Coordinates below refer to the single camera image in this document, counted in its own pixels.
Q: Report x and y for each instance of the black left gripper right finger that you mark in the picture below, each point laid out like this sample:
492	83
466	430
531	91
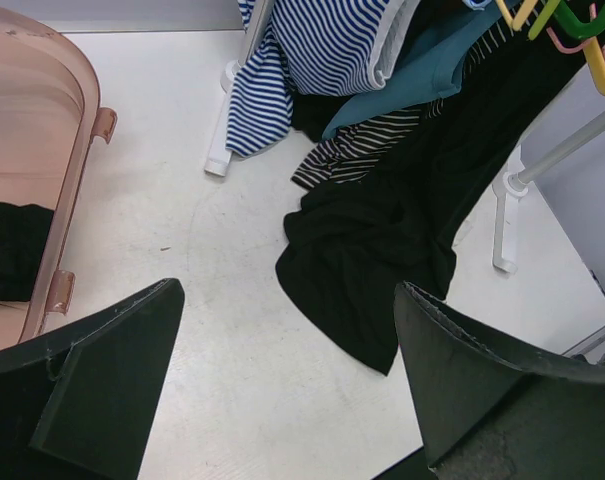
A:
491	406

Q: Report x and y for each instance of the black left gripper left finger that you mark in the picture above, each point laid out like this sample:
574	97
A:
79	402

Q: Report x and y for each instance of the black tank top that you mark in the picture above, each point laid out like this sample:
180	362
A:
23	235

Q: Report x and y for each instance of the yellow hanger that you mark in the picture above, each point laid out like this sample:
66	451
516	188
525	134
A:
593	52

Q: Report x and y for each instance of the blue white striped top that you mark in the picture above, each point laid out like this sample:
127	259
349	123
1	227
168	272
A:
326	48

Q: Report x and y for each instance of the green hanger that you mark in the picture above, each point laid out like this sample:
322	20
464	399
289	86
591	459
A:
568	21

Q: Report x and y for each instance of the black hanging garment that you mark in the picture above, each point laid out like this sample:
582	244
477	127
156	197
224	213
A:
351	243

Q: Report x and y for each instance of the white clothes rack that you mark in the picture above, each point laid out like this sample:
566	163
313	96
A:
509	189

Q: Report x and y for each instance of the black multicolour striped garment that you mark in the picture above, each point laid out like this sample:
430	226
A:
354	150

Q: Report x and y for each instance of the pink translucent plastic basin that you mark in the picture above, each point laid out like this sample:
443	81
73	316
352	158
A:
50	112

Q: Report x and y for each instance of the teal garment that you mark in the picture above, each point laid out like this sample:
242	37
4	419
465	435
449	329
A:
431	70

